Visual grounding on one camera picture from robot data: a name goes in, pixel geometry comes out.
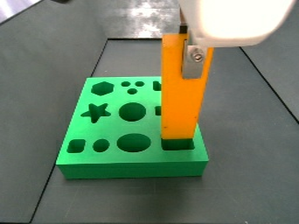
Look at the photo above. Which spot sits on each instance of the green foam shape board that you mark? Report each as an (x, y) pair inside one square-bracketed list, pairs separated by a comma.
[(114, 137)]

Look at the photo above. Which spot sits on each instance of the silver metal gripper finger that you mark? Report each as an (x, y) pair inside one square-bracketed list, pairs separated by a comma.
[(193, 59)]

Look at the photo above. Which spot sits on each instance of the tall orange rectangular block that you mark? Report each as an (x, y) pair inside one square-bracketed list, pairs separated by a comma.
[(182, 94)]

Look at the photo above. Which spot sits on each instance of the dark metal gripper finger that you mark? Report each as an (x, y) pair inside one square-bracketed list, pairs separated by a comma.
[(184, 28)]

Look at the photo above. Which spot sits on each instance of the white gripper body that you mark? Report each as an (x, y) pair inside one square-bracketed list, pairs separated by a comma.
[(225, 23)]

